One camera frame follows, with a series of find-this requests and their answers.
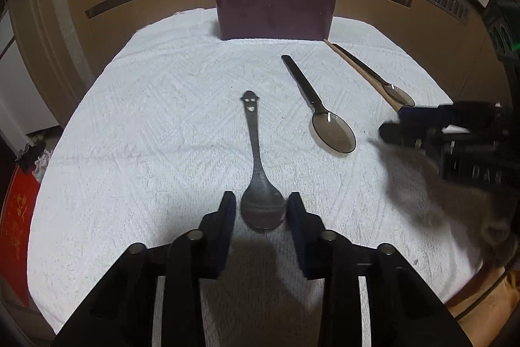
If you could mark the maroon plastic utensil holder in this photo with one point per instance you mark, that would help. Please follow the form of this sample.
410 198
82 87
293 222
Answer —
276 9

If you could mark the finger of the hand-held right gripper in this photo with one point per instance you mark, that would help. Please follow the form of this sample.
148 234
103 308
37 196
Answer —
406 133
447 113

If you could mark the red box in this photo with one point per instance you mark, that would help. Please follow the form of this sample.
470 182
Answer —
16 233

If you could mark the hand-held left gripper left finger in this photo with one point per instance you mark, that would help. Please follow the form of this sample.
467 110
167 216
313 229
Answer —
225 217

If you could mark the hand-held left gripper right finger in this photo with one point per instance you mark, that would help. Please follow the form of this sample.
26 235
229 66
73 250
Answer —
298 217

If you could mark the white textured towel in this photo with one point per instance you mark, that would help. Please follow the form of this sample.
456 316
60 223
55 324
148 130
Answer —
142 127

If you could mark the wooden spoon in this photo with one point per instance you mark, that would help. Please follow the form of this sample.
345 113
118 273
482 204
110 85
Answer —
357 71

